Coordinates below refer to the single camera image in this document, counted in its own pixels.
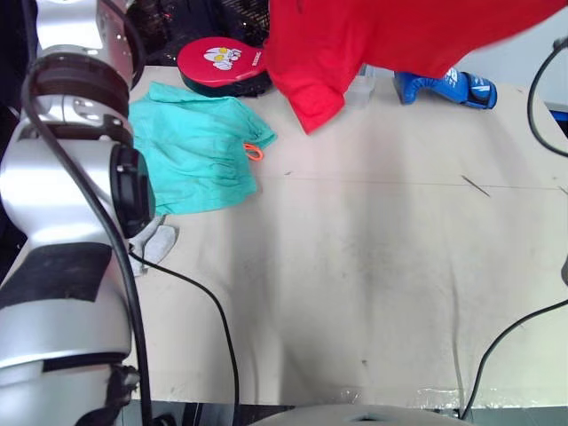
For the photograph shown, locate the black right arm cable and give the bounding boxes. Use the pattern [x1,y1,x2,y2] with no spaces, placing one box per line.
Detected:
[458,36,568,422]

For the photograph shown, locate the grey sock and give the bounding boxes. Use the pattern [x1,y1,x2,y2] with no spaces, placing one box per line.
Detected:
[127,215,178,277]

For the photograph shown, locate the blue boxing glove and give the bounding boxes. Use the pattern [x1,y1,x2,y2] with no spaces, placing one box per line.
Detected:
[392,67,499,111]

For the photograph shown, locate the red t-shirt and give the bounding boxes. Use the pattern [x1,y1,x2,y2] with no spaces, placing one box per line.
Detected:
[264,0,568,136]

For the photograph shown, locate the teal green shorts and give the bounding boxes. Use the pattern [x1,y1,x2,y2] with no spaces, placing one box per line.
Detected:
[127,81,279,217]

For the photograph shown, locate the clear plastic container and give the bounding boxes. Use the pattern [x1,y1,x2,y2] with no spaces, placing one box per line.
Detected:
[343,75,376,110]

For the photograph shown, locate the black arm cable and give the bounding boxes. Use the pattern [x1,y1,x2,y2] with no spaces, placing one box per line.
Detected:
[458,36,568,422]
[20,57,241,426]

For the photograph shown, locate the black mesh bag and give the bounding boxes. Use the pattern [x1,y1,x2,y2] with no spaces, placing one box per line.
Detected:
[125,0,272,67]

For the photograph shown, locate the red round punching pad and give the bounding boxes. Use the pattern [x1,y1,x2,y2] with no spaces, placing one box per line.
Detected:
[177,36,272,97]

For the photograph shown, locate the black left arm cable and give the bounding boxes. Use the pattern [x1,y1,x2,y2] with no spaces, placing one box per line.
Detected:
[20,57,241,426]

